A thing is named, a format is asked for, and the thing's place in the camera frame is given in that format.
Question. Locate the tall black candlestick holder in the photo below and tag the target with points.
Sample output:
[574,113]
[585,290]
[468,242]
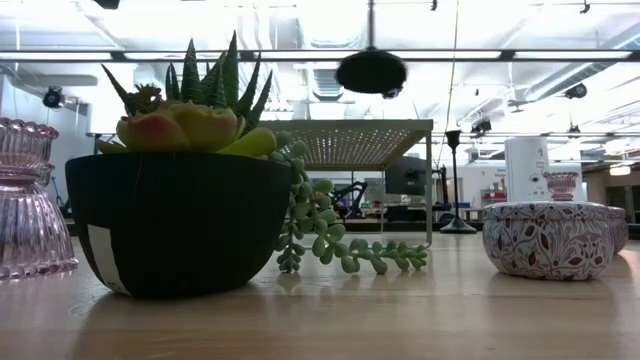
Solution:
[457,227]
[371,72]

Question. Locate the white floral candle tin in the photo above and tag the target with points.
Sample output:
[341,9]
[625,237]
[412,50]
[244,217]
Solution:
[547,240]

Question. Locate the pink ribbed glass candle holder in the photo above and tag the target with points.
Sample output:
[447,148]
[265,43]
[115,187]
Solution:
[561,185]
[30,225]

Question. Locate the background black robot arm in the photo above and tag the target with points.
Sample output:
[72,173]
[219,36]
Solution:
[355,192]

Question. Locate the green perforated metal riser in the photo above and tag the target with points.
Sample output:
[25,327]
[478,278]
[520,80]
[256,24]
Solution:
[350,145]

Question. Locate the dark background monitor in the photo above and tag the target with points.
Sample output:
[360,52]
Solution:
[405,175]

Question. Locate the succulent plant in black bowl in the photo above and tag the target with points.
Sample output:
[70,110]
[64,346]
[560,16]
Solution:
[175,225]

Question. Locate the white cylindrical appliance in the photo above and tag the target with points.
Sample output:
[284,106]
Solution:
[525,165]

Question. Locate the overhead light bar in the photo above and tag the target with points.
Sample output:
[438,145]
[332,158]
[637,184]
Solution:
[507,55]

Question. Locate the black ceiling spotlight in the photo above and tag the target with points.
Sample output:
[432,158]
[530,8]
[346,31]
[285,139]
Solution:
[576,91]
[52,97]

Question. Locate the black aluminium table frame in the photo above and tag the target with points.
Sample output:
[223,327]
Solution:
[400,227]

